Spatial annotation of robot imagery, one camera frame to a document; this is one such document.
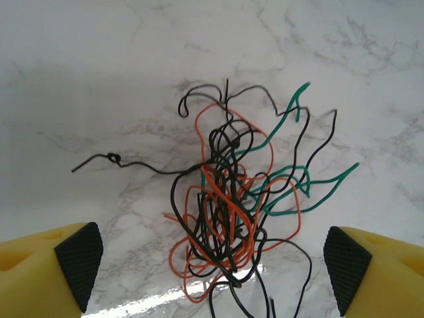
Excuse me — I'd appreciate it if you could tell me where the thin green cable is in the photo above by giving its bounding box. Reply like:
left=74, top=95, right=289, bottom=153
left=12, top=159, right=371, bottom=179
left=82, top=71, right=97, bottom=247
left=228, top=81, right=360, bottom=239

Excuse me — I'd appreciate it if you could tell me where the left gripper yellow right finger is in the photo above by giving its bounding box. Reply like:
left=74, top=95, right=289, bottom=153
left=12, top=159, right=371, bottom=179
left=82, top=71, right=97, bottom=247
left=323, top=226, right=424, bottom=318

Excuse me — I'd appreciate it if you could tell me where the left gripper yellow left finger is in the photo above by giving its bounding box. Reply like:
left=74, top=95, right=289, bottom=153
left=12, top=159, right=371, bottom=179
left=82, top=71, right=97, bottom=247
left=0, top=221, right=104, bottom=318

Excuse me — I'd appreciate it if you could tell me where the thin orange cable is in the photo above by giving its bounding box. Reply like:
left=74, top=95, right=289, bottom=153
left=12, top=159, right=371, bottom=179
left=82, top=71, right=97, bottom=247
left=164, top=185, right=266, bottom=304
left=194, top=102, right=303, bottom=246

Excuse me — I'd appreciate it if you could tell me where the thin black cable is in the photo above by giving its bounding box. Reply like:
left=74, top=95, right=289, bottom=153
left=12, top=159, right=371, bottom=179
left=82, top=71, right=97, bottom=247
left=185, top=228, right=313, bottom=318
left=178, top=78, right=338, bottom=233
left=72, top=152, right=252, bottom=286

